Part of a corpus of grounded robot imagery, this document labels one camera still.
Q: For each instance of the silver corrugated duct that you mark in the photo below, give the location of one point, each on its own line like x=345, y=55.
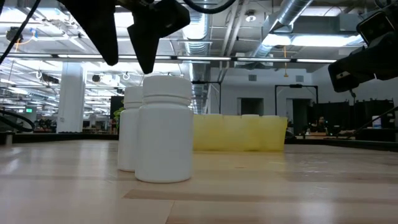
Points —
x=199, y=37

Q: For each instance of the small green potted plant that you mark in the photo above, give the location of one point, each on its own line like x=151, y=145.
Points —
x=118, y=116

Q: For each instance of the silver ventilation duct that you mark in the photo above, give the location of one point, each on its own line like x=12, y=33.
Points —
x=289, y=12

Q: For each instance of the yellow translucent plastic basket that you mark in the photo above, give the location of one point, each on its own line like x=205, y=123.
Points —
x=217, y=137

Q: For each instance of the black partition screens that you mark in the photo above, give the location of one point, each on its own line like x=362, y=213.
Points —
x=367, y=112

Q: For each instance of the person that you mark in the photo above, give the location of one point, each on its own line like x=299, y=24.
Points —
x=320, y=124

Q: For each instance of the black aluminium table frame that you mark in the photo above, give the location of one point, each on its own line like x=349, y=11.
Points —
x=62, y=137

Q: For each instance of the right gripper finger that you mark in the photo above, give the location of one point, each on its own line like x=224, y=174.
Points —
x=351, y=76

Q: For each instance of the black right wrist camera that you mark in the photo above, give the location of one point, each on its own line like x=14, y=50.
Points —
x=376, y=26

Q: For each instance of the white square column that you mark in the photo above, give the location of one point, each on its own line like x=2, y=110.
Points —
x=71, y=105

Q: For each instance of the black portal frame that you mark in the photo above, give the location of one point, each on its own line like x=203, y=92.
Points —
x=295, y=85

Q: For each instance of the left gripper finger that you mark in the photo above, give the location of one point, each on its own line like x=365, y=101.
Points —
x=96, y=21
x=155, y=25

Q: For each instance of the long ceiling light strip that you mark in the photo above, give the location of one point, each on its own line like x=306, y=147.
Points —
x=264, y=59
x=315, y=60

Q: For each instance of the white wipes tub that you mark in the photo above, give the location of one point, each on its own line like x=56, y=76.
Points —
x=376, y=121

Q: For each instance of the white plastic pill bottle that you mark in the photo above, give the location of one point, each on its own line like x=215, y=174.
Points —
x=164, y=140
x=129, y=140

